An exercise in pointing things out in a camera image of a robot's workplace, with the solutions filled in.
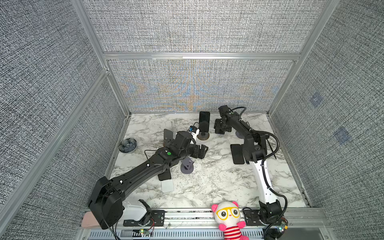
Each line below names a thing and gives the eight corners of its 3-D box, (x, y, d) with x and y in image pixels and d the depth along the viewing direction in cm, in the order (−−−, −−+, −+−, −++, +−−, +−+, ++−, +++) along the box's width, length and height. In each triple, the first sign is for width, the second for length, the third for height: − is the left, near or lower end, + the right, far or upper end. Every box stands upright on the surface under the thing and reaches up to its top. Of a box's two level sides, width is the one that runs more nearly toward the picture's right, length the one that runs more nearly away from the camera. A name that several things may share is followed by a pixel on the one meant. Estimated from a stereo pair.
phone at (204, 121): (199, 137, 104) (200, 122, 92) (198, 126, 111) (199, 111, 99) (209, 137, 104) (211, 122, 92) (207, 126, 111) (209, 111, 99)
